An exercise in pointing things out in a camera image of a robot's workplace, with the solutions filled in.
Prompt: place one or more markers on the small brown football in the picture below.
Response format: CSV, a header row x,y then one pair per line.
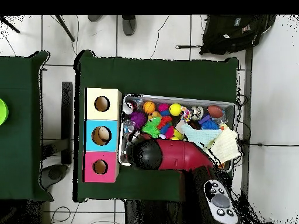
x,y
215,111

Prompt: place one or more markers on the person's grey shoe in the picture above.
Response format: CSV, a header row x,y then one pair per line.
x,y
94,18
129,25

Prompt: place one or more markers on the mint waffle cloth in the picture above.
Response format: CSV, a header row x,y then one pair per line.
x,y
201,135

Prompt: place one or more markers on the lime green round object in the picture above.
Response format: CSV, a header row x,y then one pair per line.
x,y
2,112

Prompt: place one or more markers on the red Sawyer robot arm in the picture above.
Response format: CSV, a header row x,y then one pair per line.
x,y
177,154

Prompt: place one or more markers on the cream waffle cloth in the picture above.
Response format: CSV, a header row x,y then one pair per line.
x,y
226,144

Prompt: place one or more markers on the grey metal post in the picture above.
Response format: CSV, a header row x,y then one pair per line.
x,y
247,105

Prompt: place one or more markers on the black tripod leg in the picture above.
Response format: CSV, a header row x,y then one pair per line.
x,y
65,29
10,25

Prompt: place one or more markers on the dark green table cloth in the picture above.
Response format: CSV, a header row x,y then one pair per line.
x,y
163,77
18,116

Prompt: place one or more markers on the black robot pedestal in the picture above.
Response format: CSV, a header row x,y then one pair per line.
x,y
149,214

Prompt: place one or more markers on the wooden three-hole box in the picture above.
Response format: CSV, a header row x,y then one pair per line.
x,y
102,114

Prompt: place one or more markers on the small orange basketball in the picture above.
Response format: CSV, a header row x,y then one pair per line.
x,y
149,107

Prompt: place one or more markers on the blue spiky ball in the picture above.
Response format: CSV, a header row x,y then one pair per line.
x,y
210,124

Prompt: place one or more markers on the black backpack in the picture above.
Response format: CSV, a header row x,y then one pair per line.
x,y
233,35

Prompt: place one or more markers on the crushed clear plastic bottle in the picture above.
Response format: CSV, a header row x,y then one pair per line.
x,y
128,127

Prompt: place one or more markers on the yellow ball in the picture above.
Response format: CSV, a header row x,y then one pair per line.
x,y
175,109

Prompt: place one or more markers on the black upright panel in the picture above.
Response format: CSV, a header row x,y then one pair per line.
x,y
67,116

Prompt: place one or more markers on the clear mesh bin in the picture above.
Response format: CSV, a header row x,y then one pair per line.
x,y
201,102

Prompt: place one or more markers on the grey stand foot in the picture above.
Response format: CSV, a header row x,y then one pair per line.
x,y
53,175

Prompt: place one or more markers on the crushed red soda can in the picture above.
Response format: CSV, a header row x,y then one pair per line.
x,y
129,107

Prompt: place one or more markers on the yellow plush duck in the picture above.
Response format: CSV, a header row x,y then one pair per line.
x,y
223,127

